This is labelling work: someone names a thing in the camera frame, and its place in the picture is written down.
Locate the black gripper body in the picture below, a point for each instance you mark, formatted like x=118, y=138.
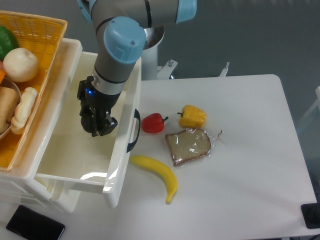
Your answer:
x=99, y=104

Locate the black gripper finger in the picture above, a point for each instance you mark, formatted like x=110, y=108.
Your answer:
x=107, y=124
x=83, y=86

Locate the dark purple mangosteen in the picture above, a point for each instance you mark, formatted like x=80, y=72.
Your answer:
x=88, y=123

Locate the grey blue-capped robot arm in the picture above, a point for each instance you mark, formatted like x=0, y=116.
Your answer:
x=120, y=33

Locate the open upper white drawer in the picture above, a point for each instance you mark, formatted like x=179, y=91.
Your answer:
x=83, y=162

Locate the white plastic drawer cabinet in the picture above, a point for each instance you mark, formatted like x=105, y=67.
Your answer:
x=21, y=185

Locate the red bell pepper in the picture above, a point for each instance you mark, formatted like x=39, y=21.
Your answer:
x=153, y=123

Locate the cream peanut-shaped toy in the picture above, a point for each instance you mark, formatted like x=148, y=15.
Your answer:
x=23, y=110

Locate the yellow banana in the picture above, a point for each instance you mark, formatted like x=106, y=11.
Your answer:
x=160, y=169

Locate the white round bun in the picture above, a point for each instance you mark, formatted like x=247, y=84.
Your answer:
x=20, y=65

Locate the beige potato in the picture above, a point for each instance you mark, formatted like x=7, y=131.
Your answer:
x=8, y=102

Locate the yellow bell pepper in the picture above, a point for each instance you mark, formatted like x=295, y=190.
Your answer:
x=192, y=117

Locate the wrapped bread slice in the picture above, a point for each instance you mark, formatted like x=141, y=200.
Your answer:
x=190, y=144

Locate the green pepper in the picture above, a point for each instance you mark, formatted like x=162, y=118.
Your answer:
x=8, y=42

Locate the black smartphone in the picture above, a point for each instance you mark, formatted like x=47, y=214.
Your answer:
x=34, y=226

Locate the black device at edge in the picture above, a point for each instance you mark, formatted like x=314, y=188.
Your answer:
x=311, y=215

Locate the black drawer handle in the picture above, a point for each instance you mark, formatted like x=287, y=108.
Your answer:
x=135, y=131

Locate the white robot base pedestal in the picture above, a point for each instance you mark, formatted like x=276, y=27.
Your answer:
x=150, y=70

